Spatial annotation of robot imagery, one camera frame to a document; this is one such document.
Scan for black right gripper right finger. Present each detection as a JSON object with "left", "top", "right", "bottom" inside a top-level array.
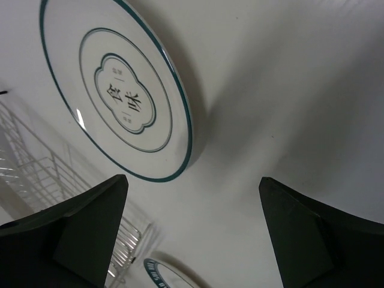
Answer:
[{"left": 259, "top": 177, "right": 383, "bottom": 287}]

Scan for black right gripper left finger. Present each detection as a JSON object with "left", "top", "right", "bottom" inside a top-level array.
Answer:
[{"left": 1, "top": 175, "right": 128, "bottom": 287}]

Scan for white plate with green rings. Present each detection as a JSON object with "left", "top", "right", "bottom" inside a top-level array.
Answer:
[{"left": 39, "top": 1, "right": 193, "bottom": 182}]

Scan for plate with dark green rim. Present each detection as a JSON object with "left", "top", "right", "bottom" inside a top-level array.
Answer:
[{"left": 143, "top": 258, "right": 199, "bottom": 288}]

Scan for metal wire dish rack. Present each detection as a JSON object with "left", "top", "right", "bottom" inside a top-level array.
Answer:
[{"left": 1, "top": 103, "right": 151, "bottom": 287}]

